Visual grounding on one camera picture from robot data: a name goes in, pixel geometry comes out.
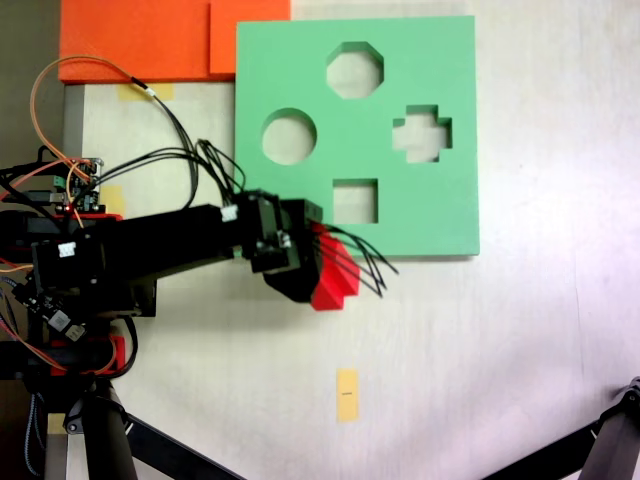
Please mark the black driver circuit board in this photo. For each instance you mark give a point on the black driver circuit board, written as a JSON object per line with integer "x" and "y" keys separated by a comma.
{"x": 60, "y": 320}

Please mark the wide yellow tape strip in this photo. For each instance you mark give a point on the wide yellow tape strip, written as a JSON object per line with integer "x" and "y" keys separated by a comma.
{"x": 165, "y": 92}

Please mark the red base clamp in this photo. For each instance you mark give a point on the red base clamp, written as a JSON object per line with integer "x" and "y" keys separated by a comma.
{"x": 100, "y": 216}
{"x": 119, "y": 350}

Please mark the orange flat block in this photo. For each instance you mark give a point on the orange flat block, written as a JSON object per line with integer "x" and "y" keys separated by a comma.
{"x": 135, "y": 40}

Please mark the black tripod leg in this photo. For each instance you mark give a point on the black tripod leg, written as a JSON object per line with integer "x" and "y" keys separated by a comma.
{"x": 105, "y": 450}
{"x": 615, "y": 440}

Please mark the long yellow tape strip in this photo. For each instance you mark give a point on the long yellow tape strip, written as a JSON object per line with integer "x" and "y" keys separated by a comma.
{"x": 348, "y": 400}

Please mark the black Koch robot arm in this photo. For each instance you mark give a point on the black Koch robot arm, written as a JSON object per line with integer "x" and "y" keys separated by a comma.
{"x": 175, "y": 235}

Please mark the green-terminal circuit board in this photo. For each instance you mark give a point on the green-terminal circuit board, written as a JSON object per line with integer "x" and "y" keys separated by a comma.
{"x": 85, "y": 197}

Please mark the green shape-hole board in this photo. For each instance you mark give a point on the green shape-hole board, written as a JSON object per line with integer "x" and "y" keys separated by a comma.
{"x": 440, "y": 210}

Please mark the red cross columnar block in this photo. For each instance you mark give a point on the red cross columnar block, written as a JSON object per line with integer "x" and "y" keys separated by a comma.
{"x": 335, "y": 285}

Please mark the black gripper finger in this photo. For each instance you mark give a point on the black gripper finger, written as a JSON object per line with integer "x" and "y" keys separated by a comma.
{"x": 295, "y": 285}

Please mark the small yellow tape piece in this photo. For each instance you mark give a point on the small yellow tape piece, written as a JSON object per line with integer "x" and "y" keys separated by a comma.
{"x": 55, "y": 425}
{"x": 115, "y": 200}

